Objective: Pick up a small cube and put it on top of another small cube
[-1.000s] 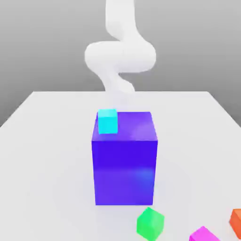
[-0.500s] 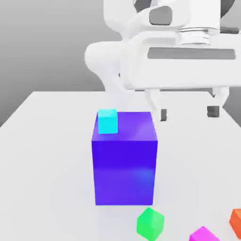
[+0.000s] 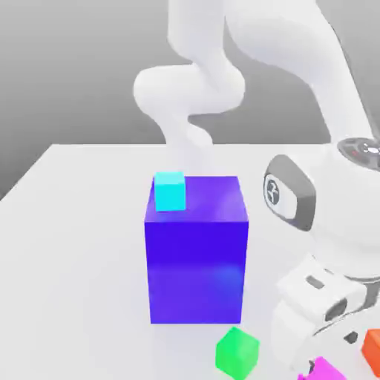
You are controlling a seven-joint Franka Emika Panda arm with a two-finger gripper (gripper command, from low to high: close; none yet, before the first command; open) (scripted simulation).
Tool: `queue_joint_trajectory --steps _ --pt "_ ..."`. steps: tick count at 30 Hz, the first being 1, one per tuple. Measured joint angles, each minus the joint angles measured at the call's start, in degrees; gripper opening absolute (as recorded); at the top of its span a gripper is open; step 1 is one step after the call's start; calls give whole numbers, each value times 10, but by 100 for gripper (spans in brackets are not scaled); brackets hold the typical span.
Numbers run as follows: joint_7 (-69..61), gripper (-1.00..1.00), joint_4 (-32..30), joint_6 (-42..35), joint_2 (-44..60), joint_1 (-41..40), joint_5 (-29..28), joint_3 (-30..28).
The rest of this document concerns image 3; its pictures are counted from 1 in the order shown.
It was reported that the small cyan cube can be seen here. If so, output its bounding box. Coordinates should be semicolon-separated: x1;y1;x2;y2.
153;171;188;213

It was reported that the large blue box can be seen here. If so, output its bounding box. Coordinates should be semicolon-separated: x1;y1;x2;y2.
143;175;249;325

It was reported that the small magenta cube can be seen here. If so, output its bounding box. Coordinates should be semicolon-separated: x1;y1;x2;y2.
296;356;349;380

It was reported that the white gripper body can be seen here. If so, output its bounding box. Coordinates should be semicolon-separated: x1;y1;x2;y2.
271;298;369;380

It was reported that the small green cube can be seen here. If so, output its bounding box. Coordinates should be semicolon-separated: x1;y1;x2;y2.
214;326;261;380

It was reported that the small orange cube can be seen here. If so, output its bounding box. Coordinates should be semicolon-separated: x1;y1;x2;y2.
361;328;380;379

